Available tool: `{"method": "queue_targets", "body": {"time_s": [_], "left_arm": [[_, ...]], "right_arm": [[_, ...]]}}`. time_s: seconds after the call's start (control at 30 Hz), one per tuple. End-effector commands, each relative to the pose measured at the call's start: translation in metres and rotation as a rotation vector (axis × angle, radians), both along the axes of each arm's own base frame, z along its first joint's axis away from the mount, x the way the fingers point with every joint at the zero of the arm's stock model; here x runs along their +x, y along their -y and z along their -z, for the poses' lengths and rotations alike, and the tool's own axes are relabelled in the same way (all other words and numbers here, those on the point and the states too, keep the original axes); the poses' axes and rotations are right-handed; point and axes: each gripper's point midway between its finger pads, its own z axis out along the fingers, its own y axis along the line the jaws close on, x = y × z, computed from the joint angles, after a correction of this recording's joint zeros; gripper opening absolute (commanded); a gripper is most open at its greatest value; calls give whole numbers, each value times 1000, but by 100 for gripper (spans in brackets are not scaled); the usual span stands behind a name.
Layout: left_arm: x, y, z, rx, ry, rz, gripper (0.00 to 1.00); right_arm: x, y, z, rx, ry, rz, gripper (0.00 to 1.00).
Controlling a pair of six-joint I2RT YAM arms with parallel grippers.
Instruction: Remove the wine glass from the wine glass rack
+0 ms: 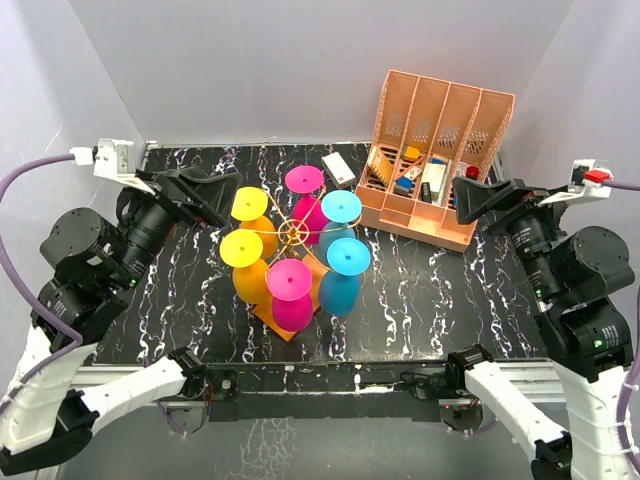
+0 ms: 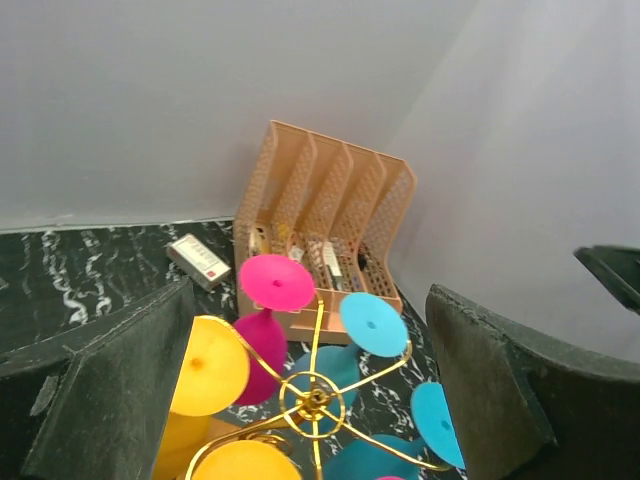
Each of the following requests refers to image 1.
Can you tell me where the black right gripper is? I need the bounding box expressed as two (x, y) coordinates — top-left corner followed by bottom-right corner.
(450, 174), (573, 299)

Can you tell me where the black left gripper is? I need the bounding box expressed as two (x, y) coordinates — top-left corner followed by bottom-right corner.
(113, 165), (242, 287)

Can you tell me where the yellow wine glass back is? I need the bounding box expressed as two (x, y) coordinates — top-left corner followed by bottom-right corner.
(231, 186), (278, 259)

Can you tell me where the yellow wine glass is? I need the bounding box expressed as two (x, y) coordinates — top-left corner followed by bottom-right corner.
(231, 186), (278, 259)
(219, 229), (270, 305)

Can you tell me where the yellow wine glass front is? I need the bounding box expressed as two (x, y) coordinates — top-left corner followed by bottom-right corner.
(219, 229), (270, 305)

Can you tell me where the blue wine glass front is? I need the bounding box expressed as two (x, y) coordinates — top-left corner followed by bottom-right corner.
(318, 238), (371, 316)

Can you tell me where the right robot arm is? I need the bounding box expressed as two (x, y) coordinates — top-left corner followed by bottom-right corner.
(445, 170), (639, 479)

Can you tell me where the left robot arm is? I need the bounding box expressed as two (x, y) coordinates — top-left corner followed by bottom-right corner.
(1, 167), (243, 476)

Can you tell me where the magenta wine glass back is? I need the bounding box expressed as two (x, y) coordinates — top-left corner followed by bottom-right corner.
(285, 165), (329, 245)

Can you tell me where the magenta wine glass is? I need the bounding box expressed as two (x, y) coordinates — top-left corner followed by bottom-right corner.
(267, 259), (314, 332)
(285, 165), (329, 245)

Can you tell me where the magenta wine glass front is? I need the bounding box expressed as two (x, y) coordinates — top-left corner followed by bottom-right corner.
(267, 259), (314, 332)

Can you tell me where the wooden rack base board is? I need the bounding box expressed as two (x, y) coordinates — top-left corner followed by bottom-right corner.
(253, 254), (327, 342)

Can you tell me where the light blue wine glass back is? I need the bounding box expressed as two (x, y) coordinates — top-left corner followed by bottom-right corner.
(315, 190), (362, 265)

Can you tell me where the red cap item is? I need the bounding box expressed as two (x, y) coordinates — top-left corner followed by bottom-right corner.
(465, 165), (480, 180)

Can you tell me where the white carton in organizer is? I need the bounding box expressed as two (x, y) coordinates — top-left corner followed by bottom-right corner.
(420, 159), (450, 205)

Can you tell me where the orange block in organizer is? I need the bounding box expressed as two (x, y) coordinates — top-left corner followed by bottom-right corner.
(402, 145), (421, 162)

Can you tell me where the pink desk file organizer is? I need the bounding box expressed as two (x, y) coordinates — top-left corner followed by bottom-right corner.
(356, 70), (515, 252)

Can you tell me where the white small box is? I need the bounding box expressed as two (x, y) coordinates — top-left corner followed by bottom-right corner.
(321, 152), (356, 189)

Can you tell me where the gold wire wine glass rack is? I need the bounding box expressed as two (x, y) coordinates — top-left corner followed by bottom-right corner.
(259, 184), (362, 270)

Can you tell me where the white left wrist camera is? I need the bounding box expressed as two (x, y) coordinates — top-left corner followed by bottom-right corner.
(69, 138), (154, 194)

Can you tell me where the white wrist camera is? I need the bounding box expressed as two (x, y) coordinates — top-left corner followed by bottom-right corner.
(538, 159), (613, 206)
(69, 138), (154, 194)

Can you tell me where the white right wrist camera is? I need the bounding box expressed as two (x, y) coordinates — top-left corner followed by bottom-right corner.
(538, 159), (613, 206)

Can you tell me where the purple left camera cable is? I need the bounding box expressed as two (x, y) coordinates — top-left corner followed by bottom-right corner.
(0, 153), (84, 416)

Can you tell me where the black mounting rail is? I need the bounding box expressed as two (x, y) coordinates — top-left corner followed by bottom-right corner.
(201, 361), (446, 422)

